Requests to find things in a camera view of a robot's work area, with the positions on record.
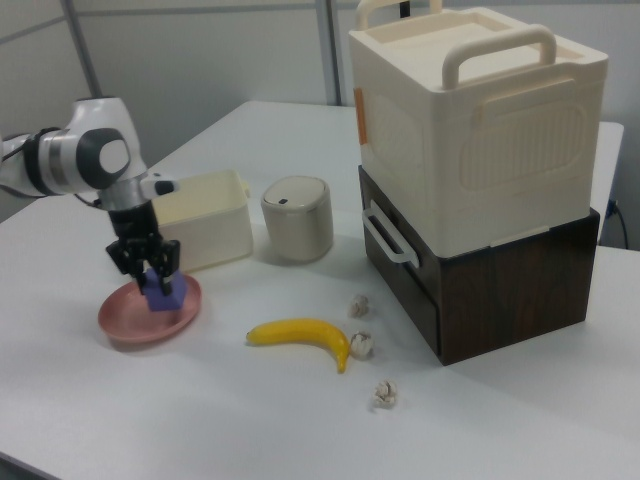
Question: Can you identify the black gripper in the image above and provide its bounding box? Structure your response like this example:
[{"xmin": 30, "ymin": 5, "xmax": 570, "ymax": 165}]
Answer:
[{"xmin": 104, "ymin": 201, "xmax": 183, "ymax": 297}]

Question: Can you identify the purple cube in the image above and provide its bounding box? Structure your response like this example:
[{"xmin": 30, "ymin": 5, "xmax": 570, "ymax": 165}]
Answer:
[{"xmin": 141, "ymin": 264, "xmax": 188, "ymax": 314}]

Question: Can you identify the pink round plate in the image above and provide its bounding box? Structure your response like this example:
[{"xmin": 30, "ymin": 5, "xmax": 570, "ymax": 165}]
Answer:
[{"xmin": 97, "ymin": 273, "xmax": 204, "ymax": 346}]

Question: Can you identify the cream rectangular plastic bin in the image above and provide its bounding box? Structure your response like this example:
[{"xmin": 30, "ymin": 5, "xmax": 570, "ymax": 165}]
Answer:
[{"xmin": 148, "ymin": 168, "xmax": 255, "ymax": 274}]

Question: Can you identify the beige small lidded trash can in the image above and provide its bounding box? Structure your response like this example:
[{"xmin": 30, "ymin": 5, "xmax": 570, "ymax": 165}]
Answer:
[{"xmin": 260, "ymin": 174, "xmax": 335, "ymax": 264}]

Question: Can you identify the yellow banana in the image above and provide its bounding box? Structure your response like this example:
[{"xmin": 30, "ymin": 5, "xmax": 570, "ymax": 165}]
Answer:
[{"xmin": 244, "ymin": 317, "xmax": 352, "ymax": 375}]

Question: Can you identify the crumpled white paper ball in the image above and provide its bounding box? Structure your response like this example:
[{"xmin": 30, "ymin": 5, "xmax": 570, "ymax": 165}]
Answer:
[
  {"xmin": 349, "ymin": 330, "xmax": 377, "ymax": 360},
  {"xmin": 369, "ymin": 378, "xmax": 401, "ymax": 412},
  {"xmin": 347, "ymin": 293, "xmax": 372, "ymax": 320}
]

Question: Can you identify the orange tape strip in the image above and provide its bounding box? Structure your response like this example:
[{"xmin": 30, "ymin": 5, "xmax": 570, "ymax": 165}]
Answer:
[{"xmin": 353, "ymin": 86, "xmax": 369, "ymax": 147}]

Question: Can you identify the dark wood drawer box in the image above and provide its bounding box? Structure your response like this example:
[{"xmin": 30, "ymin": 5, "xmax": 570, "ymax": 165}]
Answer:
[{"xmin": 356, "ymin": 164, "xmax": 602, "ymax": 369}]

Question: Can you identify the white drawer handle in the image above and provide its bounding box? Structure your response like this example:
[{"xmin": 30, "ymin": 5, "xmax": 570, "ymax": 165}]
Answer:
[{"xmin": 360, "ymin": 205, "xmax": 421, "ymax": 265}]

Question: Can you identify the cream storage box with handles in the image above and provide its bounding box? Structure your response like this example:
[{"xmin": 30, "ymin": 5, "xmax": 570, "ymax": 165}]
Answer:
[{"xmin": 347, "ymin": 0, "xmax": 611, "ymax": 254}]

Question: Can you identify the dark cable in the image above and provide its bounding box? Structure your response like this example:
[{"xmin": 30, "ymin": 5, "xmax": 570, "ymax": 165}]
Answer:
[{"xmin": 606, "ymin": 198, "xmax": 630, "ymax": 249}]

